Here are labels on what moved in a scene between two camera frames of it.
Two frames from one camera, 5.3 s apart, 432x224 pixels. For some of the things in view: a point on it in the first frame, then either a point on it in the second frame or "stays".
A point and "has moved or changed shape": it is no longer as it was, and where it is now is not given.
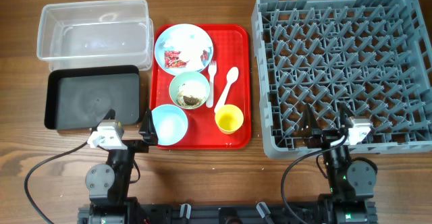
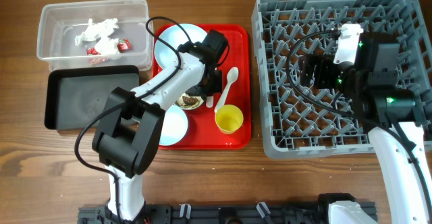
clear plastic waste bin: (103, 33) stays
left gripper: (148, 135) → (216, 86)
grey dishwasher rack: (369, 48) stays
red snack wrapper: (171, 59) → (123, 45)
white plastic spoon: (231, 75) stays
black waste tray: (78, 97) stays
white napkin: (192, 44) has moved or changed shape
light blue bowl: (171, 124) stays
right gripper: (322, 136) → (324, 64)
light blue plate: (183, 47) stays
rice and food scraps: (188, 101) stays
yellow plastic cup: (229, 119) stays
